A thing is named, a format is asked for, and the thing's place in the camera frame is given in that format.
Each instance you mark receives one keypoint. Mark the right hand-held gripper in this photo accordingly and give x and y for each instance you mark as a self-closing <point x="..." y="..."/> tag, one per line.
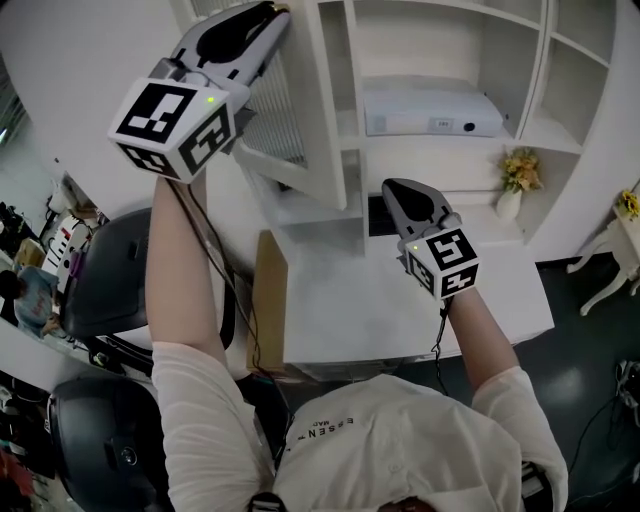
<point x="445" y="260"/>

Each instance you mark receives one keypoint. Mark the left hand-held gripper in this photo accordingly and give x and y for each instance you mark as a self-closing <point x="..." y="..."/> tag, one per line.
<point x="155" y="112"/>

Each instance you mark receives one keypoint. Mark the person's right forearm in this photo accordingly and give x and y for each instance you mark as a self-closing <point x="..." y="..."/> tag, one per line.
<point x="482" y="340"/>

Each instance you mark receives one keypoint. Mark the person's left forearm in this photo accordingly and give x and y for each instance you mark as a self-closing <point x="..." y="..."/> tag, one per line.
<point x="180" y="270"/>

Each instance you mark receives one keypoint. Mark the white desk with hutch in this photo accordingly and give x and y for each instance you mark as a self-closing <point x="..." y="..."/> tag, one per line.
<point x="360" y="300"/>

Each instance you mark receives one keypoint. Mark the black tissue box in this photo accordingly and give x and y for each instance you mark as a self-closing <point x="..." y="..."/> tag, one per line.
<point x="380" y="220"/>

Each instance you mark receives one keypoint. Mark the white vase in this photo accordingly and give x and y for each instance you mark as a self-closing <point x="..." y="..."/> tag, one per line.
<point x="509" y="206"/>

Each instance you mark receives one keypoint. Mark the white projector box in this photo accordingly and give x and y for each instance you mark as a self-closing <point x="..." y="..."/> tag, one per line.
<point x="430" y="112"/>

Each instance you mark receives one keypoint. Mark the yellow flower bunch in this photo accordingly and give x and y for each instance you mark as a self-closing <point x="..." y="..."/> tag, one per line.
<point x="521" y="169"/>

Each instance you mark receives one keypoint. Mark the brown cardboard box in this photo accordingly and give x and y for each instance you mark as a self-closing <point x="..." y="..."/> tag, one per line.
<point x="267" y="300"/>

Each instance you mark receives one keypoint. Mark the white carved side table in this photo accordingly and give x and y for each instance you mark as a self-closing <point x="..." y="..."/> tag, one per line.
<point x="615" y="260"/>

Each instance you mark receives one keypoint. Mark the yellow sunflower bunch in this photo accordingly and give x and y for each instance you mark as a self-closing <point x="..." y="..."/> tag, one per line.
<point x="629" y="204"/>

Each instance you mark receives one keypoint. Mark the person's cream shirt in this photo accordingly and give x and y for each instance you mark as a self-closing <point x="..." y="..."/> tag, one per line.
<point x="400" y="450"/>

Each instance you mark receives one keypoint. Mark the white and black service robot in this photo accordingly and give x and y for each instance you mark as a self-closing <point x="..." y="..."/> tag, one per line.
<point x="107" y="280"/>
<point x="110" y="450"/>

